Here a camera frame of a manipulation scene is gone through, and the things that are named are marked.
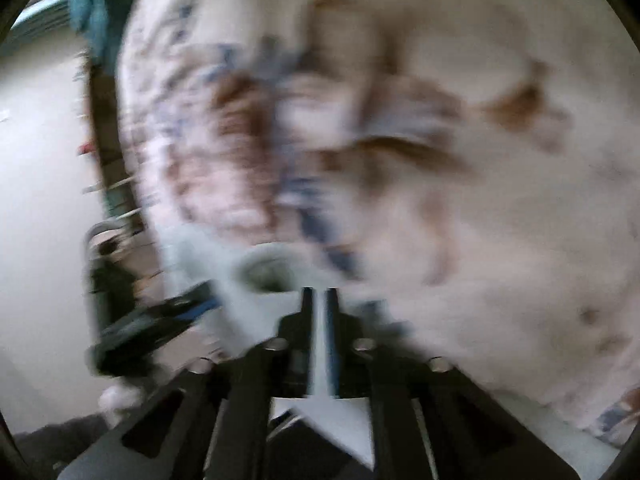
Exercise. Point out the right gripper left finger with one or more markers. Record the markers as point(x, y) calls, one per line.
point(210, 421)

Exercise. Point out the wooden bed frame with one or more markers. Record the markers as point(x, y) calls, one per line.
point(114, 181)

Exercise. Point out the white gloved left hand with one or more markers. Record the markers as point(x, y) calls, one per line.
point(119, 400)

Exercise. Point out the teal folded garment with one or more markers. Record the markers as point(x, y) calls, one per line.
point(102, 24)

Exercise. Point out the pale mint green pants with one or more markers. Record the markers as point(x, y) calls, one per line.
point(255, 287)

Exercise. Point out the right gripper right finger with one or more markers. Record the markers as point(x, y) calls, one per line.
point(428, 420)

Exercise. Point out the floral plush blanket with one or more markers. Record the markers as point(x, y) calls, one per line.
point(469, 168)

